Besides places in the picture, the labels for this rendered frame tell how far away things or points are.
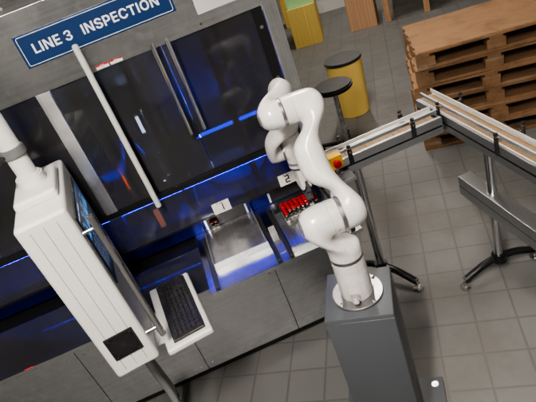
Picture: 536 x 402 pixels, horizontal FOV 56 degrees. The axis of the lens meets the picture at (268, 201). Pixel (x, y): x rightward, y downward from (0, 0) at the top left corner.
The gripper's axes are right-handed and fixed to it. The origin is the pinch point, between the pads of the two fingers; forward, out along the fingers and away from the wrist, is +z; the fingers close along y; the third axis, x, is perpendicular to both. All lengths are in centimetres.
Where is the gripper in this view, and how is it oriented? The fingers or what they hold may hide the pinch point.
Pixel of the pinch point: (308, 194)
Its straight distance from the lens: 229.6
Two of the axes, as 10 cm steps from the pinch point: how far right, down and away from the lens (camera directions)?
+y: 2.5, 4.5, -8.6
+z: 3.1, 8.0, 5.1
